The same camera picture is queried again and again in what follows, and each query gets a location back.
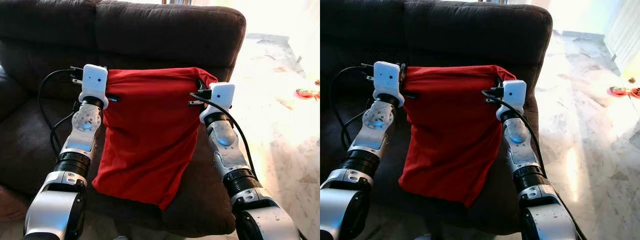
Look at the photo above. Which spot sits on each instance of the white slatted door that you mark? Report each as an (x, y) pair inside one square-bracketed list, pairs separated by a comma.
[(627, 35)]

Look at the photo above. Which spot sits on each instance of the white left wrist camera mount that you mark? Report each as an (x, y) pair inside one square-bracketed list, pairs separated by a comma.
[(386, 80), (94, 82)]

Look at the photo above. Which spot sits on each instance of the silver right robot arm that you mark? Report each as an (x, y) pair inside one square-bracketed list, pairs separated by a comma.
[(225, 145), (517, 145)]

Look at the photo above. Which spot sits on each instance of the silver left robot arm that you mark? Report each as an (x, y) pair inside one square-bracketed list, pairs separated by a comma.
[(377, 120), (85, 125)]

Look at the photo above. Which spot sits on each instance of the brown fabric sofa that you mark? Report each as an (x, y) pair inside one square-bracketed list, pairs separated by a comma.
[(165, 35), (475, 30)]

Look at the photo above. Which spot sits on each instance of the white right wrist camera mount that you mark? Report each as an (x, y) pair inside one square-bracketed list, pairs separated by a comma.
[(514, 95), (223, 95)]

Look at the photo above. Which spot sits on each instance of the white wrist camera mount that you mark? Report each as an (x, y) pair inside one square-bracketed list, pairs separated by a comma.
[(94, 82), (514, 95), (223, 95), (386, 80)]

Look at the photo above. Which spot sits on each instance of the red floor item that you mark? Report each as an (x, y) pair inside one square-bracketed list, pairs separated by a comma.
[(620, 91), (305, 93)]

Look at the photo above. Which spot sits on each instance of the red pillow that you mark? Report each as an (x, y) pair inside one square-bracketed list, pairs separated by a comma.
[(450, 135), (145, 135)]

